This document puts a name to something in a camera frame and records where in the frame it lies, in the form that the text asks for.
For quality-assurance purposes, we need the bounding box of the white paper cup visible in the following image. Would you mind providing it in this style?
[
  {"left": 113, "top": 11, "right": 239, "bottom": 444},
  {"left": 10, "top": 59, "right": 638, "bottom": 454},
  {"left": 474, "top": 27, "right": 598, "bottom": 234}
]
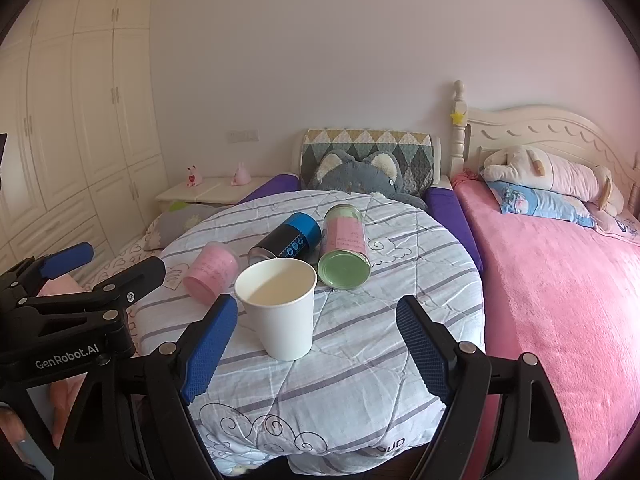
[{"left": 234, "top": 258, "right": 318, "bottom": 361}]

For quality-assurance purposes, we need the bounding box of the grey flower cushion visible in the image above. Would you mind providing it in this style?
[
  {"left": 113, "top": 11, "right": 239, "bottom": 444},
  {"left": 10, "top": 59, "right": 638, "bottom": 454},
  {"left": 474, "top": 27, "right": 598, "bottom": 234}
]
[{"left": 143, "top": 202, "right": 221, "bottom": 252}]

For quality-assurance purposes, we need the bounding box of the small pink heart figurine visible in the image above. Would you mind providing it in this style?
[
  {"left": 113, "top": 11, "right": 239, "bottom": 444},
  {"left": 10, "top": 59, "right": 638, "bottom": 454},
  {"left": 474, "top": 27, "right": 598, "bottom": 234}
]
[{"left": 186, "top": 165, "right": 203, "bottom": 188}]

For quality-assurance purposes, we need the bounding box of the white nightstand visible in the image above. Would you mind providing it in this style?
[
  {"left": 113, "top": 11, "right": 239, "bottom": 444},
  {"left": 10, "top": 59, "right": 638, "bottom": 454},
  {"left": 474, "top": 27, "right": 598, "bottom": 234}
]
[{"left": 155, "top": 177, "right": 270, "bottom": 210}]

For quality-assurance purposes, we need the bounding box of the pink fleece blanket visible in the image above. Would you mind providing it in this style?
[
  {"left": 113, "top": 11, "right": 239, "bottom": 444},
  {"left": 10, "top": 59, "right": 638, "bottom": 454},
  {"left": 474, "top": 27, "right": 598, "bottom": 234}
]
[{"left": 452, "top": 174, "right": 639, "bottom": 479}]

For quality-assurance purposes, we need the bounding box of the small pink rabbit lamp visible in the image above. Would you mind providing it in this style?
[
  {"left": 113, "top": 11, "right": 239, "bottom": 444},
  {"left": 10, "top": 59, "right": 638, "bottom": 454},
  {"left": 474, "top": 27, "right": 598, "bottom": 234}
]
[{"left": 230, "top": 162, "right": 252, "bottom": 186}]

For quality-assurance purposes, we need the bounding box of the black and blue can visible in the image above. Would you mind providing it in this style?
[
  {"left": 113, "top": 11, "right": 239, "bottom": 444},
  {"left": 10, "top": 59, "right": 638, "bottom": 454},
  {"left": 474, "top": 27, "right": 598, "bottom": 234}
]
[{"left": 247, "top": 212, "right": 322, "bottom": 266}]

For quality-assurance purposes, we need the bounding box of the cream wardrobe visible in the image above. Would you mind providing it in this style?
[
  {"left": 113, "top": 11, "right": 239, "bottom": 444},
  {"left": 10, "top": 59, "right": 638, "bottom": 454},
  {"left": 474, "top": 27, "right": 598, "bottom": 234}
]
[{"left": 1, "top": 0, "right": 168, "bottom": 284}]

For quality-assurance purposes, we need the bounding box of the green can with pink label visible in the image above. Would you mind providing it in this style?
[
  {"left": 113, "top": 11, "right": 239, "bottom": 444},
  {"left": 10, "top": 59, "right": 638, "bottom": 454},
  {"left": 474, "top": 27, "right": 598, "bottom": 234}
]
[{"left": 318, "top": 204, "right": 371, "bottom": 290}]

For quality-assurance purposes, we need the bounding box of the blue cartoon pillow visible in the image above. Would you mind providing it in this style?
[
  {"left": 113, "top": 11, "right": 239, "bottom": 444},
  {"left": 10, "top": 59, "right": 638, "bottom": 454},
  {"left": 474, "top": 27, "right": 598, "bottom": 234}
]
[{"left": 487, "top": 181, "right": 596, "bottom": 229}]

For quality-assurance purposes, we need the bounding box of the purple bed bumper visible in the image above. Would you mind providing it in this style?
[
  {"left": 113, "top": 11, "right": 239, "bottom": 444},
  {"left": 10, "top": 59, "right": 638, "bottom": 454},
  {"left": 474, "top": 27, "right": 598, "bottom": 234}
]
[{"left": 424, "top": 186, "right": 484, "bottom": 273}]

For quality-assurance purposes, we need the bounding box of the white and pink plush dog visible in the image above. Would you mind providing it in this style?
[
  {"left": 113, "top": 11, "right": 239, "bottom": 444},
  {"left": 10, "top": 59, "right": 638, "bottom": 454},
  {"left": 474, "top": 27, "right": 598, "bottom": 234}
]
[{"left": 482, "top": 145, "right": 625, "bottom": 217}]

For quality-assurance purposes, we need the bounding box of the grey plush cat toy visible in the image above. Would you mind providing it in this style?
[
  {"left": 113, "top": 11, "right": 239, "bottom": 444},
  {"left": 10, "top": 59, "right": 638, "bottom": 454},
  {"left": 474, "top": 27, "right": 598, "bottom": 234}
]
[{"left": 308, "top": 150, "right": 427, "bottom": 210}]

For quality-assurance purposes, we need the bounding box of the diamond-patterned quilted headboard cover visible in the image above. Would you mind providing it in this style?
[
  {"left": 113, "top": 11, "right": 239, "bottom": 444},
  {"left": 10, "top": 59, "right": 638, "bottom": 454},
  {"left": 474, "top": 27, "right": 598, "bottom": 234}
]
[{"left": 292, "top": 128, "right": 442, "bottom": 196}]

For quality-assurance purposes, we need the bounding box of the cream wooden headboard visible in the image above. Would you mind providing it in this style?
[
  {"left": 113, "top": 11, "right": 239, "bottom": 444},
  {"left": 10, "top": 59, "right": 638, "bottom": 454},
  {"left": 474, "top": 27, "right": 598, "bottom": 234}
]
[{"left": 449, "top": 80, "right": 639, "bottom": 212}]

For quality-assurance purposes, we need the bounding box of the yellow star ornament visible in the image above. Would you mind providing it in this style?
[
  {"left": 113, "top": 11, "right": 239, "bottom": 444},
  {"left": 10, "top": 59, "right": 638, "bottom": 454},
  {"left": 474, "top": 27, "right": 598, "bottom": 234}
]
[{"left": 450, "top": 112, "right": 465, "bottom": 126}]

